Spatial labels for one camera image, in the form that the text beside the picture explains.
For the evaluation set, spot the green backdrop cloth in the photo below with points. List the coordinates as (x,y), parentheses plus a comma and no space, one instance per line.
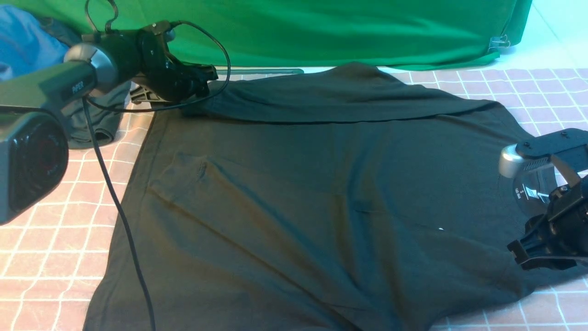
(404,34)

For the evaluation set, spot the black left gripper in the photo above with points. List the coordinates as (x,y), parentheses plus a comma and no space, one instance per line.
(168,80)

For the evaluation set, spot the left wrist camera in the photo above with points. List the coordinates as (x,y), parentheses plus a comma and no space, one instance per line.
(163,31)

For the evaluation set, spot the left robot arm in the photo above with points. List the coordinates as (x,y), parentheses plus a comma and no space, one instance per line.
(35,133)

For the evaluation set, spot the pink checkered tablecloth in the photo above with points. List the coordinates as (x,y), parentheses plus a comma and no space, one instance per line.
(54,255)

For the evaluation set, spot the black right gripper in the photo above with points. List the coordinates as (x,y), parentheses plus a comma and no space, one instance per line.
(559,238)

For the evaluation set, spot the metal binder clip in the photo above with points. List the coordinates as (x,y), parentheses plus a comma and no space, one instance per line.
(498,42)

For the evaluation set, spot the dark crumpled garment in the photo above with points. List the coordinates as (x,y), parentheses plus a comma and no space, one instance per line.
(106,123)

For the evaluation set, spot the dark gray long-sleeve top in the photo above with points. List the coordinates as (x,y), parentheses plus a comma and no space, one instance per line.
(338,201)

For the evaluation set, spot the blue crumpled garment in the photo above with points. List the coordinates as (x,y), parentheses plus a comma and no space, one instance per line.
(24,46)

